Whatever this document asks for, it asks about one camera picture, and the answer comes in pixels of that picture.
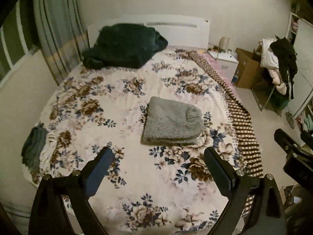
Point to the brown checkered blanket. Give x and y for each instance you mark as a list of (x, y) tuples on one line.
[(240, 127)]

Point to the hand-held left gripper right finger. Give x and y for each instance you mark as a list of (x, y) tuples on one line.
[(254, 205)]

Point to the dark green fluffy blanket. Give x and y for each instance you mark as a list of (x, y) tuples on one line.
[(124, 46)]

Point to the cardboard box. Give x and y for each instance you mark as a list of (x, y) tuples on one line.
[(247, 68)]

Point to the white garment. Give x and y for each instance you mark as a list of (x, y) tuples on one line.
[(269, 53)]

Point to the grey fluffy towel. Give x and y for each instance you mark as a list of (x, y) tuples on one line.
[(171, 122)]

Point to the window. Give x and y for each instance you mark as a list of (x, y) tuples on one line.
[(12, 41)]

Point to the metal frame chair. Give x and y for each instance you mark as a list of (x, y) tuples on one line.
[(262, 95)]

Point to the black garment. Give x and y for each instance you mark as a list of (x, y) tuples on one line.
[(286, 56)]

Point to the white wardrobe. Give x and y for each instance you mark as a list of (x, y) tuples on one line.
[(303, 61)]

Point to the dark slipper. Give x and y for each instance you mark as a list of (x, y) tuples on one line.
[(290, 120)]

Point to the dark teal cloth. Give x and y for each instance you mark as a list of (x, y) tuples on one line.
[(34, 146)]

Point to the beige table lamp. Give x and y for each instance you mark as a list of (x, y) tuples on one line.
[(224, 43)]

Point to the white bed headboard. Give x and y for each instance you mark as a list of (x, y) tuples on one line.
[(185, 33)]

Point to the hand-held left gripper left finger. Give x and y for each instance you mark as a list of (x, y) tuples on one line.
[(61, 200)]

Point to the bed with floral cover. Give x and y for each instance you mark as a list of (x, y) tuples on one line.
[(117, 117)]

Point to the striped grey curtain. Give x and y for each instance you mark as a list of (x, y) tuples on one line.
[(58, 29)]

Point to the white nightstand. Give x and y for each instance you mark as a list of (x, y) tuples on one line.
[(226, 63)]

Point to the person's right forearm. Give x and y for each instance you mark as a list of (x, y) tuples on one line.
[(303, 194)]

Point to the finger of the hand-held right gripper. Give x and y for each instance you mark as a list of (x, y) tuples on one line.
[(286, 140)]

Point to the pink garment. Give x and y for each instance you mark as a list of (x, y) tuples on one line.
[(276, 78)]

